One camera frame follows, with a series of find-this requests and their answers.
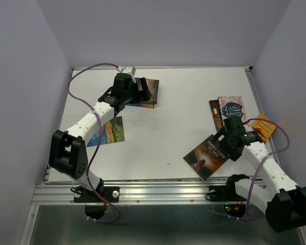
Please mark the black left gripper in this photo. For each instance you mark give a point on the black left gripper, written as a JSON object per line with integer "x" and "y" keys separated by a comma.
{"x": 145, "y": 95}

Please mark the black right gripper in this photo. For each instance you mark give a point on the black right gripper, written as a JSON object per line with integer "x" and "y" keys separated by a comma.
{"x": 222, "y": 131}

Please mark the A Tale of Two Cities book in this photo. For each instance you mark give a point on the A Tale of Two Cities book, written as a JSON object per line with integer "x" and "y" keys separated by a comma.
{"x": 153, "y": 86}

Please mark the blue sunset cover book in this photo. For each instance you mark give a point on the blue sunset cover book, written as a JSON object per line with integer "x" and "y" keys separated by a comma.
{"x": 142, "y": 105}

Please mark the Three Days to See book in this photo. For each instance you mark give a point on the Three Days to See book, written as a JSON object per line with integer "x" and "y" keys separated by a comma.
{"x": 206, "y": 158}

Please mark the Animal Farm book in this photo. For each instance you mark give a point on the Animal Farm book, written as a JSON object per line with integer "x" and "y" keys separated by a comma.
{"x": 113, "y": 131}

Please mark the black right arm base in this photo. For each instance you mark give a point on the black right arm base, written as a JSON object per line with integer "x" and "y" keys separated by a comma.
{"x": 226, "y": 192}

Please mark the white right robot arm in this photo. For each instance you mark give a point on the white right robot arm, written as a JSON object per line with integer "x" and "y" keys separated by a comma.
{"x": 271, "y": 190}

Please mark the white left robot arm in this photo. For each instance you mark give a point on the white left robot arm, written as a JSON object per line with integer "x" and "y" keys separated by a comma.
{"x": 68, "y": 154}

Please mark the Little Women book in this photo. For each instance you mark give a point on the Little Women book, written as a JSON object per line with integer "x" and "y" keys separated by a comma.
{"x": 231, "y": 106}

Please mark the dark brown book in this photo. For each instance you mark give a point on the dark brown book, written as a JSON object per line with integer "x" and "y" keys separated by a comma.
{"x": 216, "y": 114}

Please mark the orange yellow book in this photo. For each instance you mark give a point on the orange yellow book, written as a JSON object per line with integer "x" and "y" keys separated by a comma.
{"x": 263, "y": 128}

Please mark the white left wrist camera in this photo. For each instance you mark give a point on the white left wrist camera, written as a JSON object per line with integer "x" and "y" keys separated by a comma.
{"x": 131, "y": 70}

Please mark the aluminium right side rail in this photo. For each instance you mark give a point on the aluminium right side rail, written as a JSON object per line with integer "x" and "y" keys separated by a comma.
{"x": 264, "y": 90}

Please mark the aluminium rail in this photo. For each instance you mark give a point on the aluminium rail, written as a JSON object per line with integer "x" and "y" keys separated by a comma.
{"x": 264, "y": 90}
{"x": 135, "y": 193}

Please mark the aluminium front rail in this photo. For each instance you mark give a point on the aluminium front rail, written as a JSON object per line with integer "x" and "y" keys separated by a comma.
{"x": 135, "y": 193}

